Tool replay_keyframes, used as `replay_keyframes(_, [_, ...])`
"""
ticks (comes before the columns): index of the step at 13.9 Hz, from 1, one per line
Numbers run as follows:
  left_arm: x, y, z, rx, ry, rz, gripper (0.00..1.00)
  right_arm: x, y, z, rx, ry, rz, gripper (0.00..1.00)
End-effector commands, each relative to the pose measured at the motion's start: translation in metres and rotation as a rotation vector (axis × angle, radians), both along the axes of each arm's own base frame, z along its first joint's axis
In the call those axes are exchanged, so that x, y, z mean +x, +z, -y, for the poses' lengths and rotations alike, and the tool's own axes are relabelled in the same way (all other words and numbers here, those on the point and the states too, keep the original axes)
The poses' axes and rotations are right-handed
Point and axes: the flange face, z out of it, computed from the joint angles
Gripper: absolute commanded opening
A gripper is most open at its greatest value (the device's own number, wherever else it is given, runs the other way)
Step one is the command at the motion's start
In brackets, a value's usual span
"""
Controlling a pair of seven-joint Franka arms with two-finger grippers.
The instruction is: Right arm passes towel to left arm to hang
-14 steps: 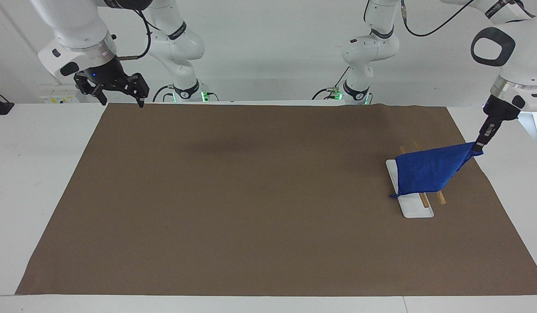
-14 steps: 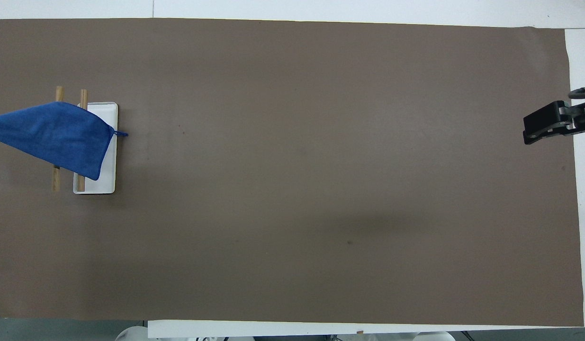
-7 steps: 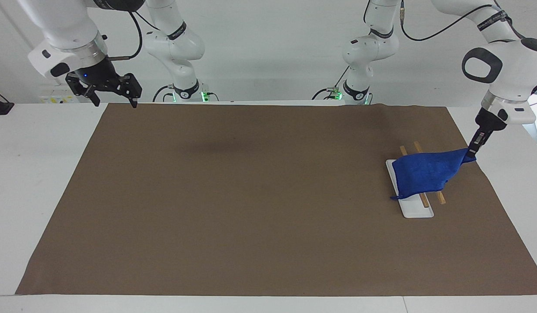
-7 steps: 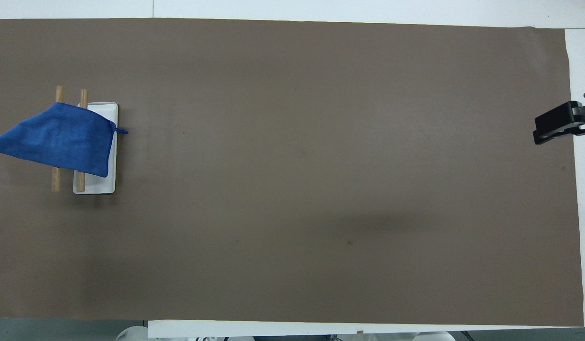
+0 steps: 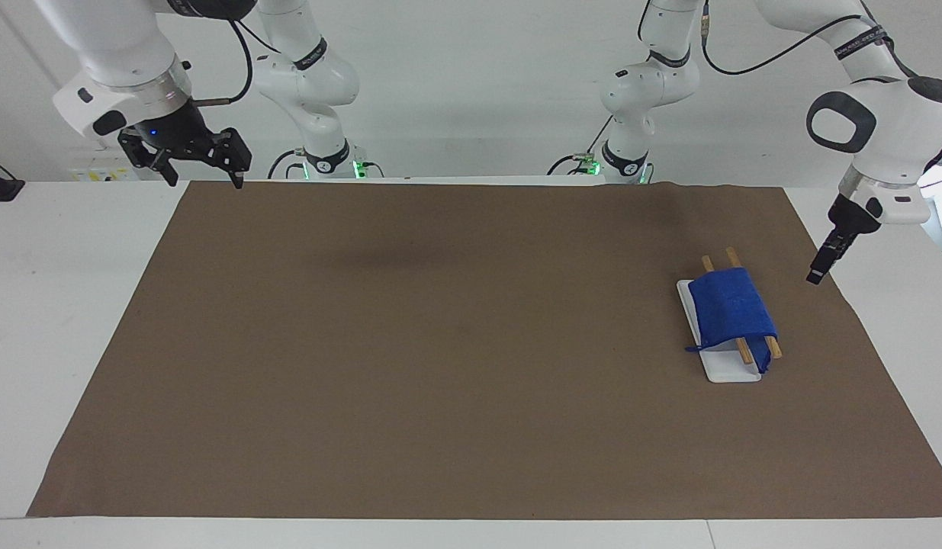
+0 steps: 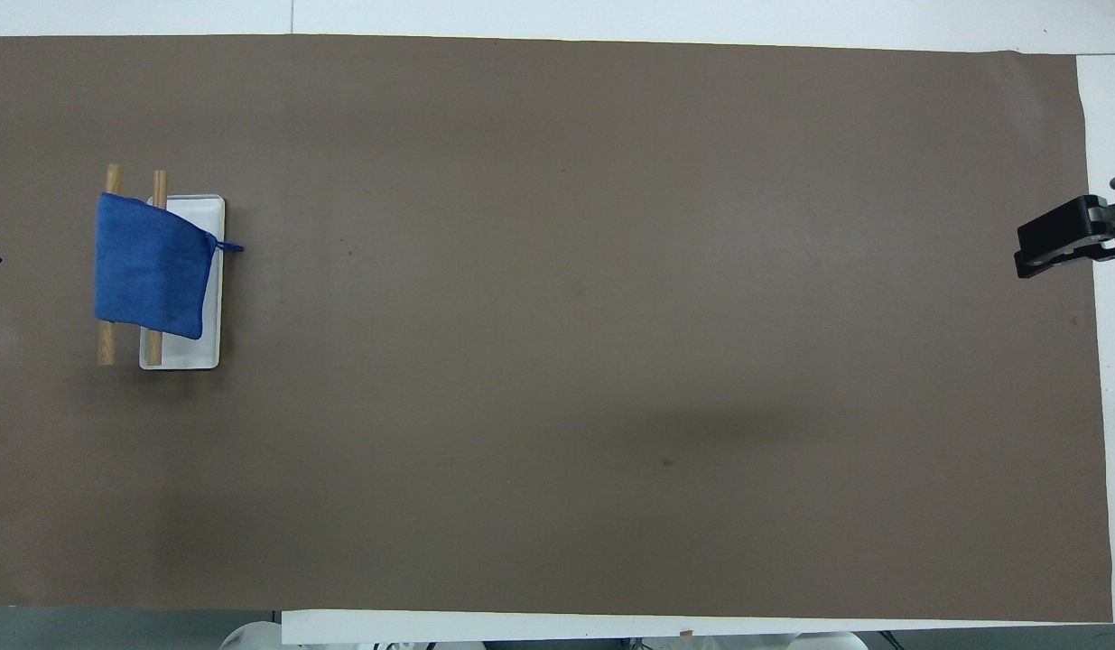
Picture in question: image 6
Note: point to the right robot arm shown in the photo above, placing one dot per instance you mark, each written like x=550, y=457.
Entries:
x=828, y=642

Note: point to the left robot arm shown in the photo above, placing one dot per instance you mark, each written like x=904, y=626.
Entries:
x=250, y=637

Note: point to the blue towel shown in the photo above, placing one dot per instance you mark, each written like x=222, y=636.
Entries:
x=151, y=271

